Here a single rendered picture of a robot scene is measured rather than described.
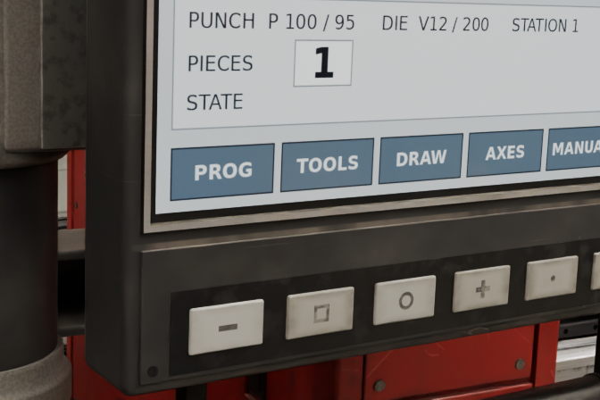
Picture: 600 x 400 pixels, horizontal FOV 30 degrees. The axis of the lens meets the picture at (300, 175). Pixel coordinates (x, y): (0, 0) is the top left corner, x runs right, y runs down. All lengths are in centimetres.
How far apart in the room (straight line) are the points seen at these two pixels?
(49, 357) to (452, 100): 25
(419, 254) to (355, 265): 4
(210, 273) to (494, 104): 18
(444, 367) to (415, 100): 54
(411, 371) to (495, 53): 51
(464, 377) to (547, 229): 47
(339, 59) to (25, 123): 16
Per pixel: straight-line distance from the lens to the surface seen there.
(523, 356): 110
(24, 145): 57
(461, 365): 106
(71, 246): 89
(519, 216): 60
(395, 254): 55
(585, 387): 71
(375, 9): 53
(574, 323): 181
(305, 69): 51
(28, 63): 56
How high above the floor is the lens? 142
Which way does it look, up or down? 10 degrees down
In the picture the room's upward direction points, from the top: 2 degrees clockwise
